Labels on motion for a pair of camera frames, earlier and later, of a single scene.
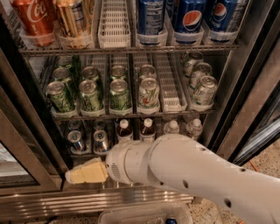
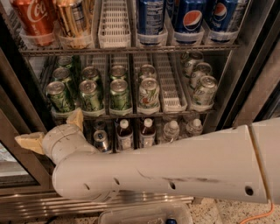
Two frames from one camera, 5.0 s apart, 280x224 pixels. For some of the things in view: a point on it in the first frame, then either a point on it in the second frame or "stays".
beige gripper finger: [91, 171] → [76, 118]
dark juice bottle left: [124, 132] stays
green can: [58, 99] stays
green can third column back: [118, 72] stays
